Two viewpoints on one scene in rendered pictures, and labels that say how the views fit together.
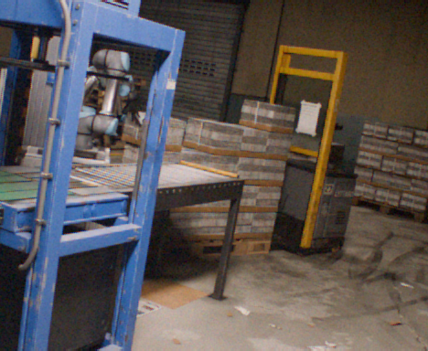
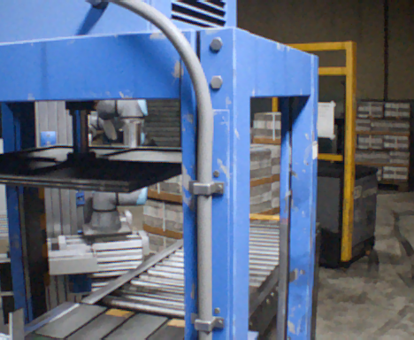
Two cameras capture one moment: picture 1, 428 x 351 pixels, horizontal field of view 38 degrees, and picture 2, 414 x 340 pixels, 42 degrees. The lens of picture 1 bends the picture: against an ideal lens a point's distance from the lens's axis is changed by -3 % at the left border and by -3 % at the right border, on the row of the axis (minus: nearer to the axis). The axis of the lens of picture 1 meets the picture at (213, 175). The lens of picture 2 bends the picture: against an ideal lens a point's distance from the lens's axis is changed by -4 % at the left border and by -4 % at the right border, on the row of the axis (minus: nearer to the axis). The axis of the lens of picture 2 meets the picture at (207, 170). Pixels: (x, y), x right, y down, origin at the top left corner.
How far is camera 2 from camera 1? 152 cm
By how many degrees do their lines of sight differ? 6
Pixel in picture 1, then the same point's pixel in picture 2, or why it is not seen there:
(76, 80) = (240, 220)
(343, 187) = (368, 186)
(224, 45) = not seen: hidden behind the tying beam
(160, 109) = (307, 196)
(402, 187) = (382, 161)
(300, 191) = (325, 200)
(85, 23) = (240, 81)
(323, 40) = (266, 32)
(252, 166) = not seen: hidden behind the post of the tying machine
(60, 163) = not seen: outside the picture
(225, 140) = (256, 168)
